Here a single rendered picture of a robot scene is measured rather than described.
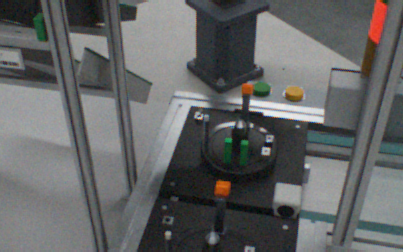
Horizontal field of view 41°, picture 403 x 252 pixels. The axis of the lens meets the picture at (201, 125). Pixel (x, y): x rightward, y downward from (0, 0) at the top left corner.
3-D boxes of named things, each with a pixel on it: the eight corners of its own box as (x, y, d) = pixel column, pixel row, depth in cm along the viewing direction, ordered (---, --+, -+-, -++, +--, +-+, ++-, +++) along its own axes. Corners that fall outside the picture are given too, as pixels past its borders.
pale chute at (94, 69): (89, 90, 112) (95, 69, 112) (146, 104, 108) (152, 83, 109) (7, 57, 85) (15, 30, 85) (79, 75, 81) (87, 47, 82)
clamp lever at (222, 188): (213, 224, 84) (217, 179, 81) (226, 226, 83) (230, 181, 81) (209, 235, 80) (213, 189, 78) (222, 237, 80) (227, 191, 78)
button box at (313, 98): (246, 101, 123) (247, 79, 119) (339, 113, 120) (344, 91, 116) (241, 120, 118) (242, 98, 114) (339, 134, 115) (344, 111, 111)
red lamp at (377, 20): (368, 24, 68) (376, -12, 65) (409, 28, 67) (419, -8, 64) (369, 45, 64) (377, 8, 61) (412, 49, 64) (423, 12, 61)
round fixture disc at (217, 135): (209, 124, 106) (209, 117, 105) (280, 134, 104) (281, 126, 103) (193, 174, 96) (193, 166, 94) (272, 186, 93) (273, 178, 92)
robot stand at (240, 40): (229, 49, 148) (232, -19, 135) (264, 74, 138) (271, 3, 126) (185, 67, 141) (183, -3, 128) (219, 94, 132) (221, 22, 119)
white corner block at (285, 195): (273, 197, 94) (275, 180, 92) (300, 201, 94) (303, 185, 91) (270, 217, 91) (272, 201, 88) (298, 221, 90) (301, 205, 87)
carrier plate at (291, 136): (190, 113, 112) (190, 105, 111) (307, 129, 108) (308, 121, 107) (159, 198, 94) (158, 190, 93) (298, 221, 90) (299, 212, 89)
